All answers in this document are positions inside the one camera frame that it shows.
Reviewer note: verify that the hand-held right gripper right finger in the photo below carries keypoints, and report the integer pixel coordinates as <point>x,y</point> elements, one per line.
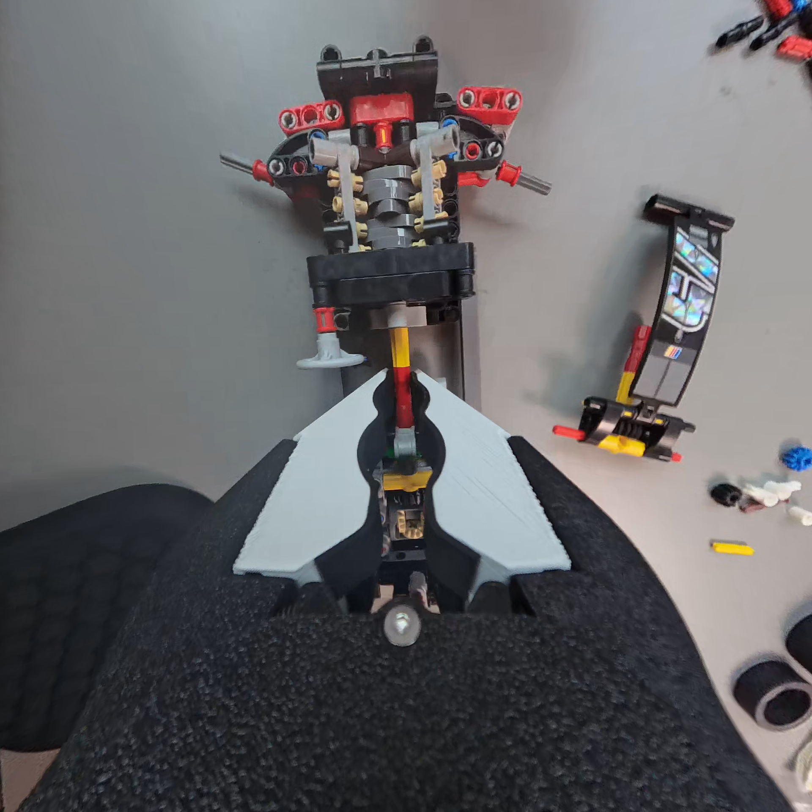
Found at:
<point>501,507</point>

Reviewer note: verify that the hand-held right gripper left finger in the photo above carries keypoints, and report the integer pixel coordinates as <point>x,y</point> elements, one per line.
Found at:
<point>304,507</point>

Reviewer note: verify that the toy brick car chassis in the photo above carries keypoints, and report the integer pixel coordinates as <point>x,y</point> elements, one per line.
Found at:
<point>390,266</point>

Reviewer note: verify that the black curved toy roof assembly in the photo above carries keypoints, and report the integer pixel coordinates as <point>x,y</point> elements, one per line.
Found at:
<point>691,285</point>

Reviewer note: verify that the grey desk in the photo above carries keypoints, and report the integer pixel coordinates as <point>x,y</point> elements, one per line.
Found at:
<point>127,254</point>

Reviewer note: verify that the small black toy gear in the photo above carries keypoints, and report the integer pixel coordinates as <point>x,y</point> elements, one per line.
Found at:
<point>723,495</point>

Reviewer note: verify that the yellow toy axle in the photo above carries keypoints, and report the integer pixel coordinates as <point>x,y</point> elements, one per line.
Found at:
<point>733,548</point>

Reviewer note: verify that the white toy connector piece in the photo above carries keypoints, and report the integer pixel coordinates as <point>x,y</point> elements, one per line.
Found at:
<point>767,491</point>

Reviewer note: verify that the small blue toy gear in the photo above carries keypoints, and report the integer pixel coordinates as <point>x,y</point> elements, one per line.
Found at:
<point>798,458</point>

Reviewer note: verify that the small white toy piece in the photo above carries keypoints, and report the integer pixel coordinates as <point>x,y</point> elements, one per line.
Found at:
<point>802,515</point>

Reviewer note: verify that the black rubber toy tire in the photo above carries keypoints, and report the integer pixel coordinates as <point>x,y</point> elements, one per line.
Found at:
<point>800,641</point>
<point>748,688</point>

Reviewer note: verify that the pile of small connector pins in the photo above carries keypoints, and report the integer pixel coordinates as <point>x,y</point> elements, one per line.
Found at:
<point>796,47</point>

